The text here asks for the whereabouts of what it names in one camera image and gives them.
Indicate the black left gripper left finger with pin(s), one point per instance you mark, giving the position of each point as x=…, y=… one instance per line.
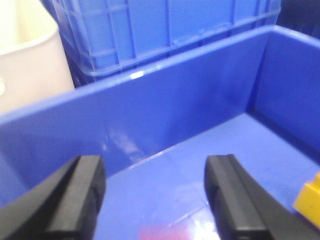
x=65, y=206

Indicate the blue ribbed crate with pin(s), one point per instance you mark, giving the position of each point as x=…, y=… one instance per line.
x=102, y=38

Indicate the blue target bin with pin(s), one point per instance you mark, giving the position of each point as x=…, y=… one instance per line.
x=255, y=95

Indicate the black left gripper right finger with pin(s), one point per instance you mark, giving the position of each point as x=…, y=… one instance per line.
x=243, y=209

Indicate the white bucket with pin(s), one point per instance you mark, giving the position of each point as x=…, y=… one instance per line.
x=33, y=64

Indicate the yellow toy brick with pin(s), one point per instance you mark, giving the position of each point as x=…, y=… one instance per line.
x=307, y=202

